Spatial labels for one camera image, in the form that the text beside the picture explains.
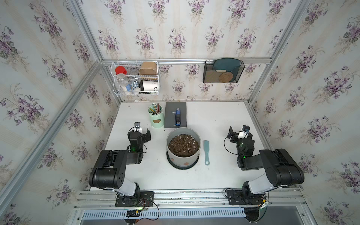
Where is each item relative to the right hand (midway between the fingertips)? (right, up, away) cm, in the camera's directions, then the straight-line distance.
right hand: (240, 128), depth 89 cm
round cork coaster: (-7, +35, +8) cm, 37 cm away
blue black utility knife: (-41, +4, +10) cm, 42 cm away
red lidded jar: (-79, +39, +2) cm, 88 cm away
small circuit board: (-63, -42, -18) cm, 78 cm away
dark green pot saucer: (-37, -23, -8) cm, 44 cm away
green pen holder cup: (-56, +7, +6) cm, 56 cm away
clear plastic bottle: (-77, +30, +1) cm, 82 cm away
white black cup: (-60, +28, +3) cm, 66 cm away
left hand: (-64, -2, +3) cm, 64 cm away
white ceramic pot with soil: (-37, -10, -6) cm, 39 cm away
